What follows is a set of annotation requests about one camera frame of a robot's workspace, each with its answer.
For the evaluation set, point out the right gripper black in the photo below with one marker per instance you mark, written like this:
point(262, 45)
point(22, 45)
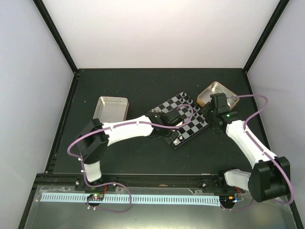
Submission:
point(212, 123)

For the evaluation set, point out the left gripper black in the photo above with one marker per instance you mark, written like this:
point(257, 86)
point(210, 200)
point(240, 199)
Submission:
point(169, 139)

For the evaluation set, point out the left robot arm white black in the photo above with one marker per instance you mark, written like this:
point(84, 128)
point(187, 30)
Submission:
point(96, 137)

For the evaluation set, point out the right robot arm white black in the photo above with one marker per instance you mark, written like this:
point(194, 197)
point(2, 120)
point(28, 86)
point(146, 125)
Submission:
point(270, 175)

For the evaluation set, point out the black chess pieces row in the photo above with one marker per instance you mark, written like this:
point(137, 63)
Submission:
point(188, 108)

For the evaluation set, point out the right circuit board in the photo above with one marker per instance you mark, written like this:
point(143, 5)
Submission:
point(230, 199)

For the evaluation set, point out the circuit board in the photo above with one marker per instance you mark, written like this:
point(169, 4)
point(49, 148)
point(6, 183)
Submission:
point(95, 197)
point(230, 199)

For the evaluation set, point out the left circuit board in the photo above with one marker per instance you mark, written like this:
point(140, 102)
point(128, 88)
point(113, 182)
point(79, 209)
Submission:
point(95, 197)

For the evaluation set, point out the silver tin tray pink rim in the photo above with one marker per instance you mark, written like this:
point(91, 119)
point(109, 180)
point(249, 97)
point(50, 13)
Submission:
point(111, 109)

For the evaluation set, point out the light blue slotted cable duct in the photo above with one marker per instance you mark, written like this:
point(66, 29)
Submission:
point(133, 199)

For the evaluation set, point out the black mounting rail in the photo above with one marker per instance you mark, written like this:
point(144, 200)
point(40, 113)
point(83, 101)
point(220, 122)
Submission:
point(205, 183)

